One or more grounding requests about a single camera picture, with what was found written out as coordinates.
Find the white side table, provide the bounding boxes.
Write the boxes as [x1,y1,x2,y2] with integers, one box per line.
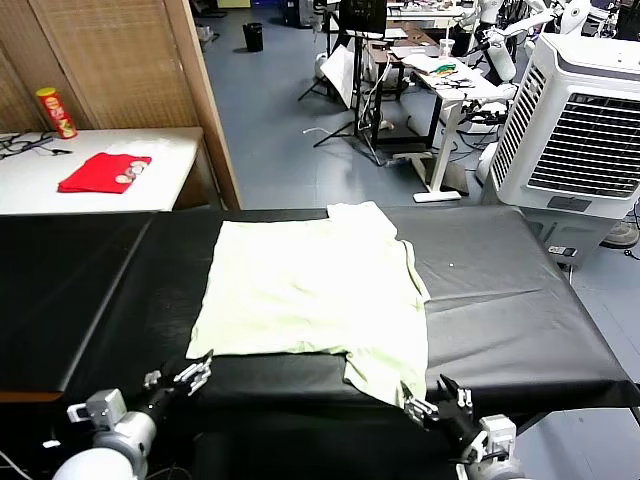
[0,127,205,216]

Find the white standing desk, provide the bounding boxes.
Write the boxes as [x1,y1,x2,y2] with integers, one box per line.
[399,52,516,204]

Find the gray left wrist camera mount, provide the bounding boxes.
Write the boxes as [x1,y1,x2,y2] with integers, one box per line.
[67,388,126,431]

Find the gray wrist camera mount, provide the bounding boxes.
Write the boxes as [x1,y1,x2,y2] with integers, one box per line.
[67,388,126,431]
[477,414,517,461]

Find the black trash bin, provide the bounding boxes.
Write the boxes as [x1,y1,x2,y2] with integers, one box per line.
[242,22,265,52]

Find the white reflector panel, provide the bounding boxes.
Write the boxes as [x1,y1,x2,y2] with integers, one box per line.
[319,43,357,109]

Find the black table cover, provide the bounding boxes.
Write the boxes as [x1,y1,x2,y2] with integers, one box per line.
[0,204,640,419]

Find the red chips can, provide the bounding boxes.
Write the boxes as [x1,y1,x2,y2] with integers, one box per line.
[34,87,79,140]

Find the brown desk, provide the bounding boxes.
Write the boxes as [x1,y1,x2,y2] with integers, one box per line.
[367,19,444,64]

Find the black monitor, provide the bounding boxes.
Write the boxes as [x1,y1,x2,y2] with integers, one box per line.
[338,0,389,39]

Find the black tripod stand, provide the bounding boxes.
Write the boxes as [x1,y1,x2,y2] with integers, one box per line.
[298,29,384,166]

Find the gray right wrist camera mount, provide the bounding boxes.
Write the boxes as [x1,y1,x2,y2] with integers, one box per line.
[477,414,517,461]

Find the light green shirt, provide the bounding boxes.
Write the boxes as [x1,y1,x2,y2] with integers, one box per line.
[185,200,432,409]

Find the folded red shirt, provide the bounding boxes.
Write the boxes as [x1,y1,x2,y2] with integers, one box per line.
[57,152,153,195]

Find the white humanoid robot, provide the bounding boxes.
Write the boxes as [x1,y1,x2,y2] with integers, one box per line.
[462,0,519,86]
[482,0,594,44]

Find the black cables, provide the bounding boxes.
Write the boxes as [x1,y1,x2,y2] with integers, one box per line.
[0,130,74,161]

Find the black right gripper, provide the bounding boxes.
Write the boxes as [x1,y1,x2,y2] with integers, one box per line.
[401,374,484,451]

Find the white air cooler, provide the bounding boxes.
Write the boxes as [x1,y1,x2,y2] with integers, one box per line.
[482,32,640,269]

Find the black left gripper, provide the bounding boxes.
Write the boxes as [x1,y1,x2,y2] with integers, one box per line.
[138,349,215,425]

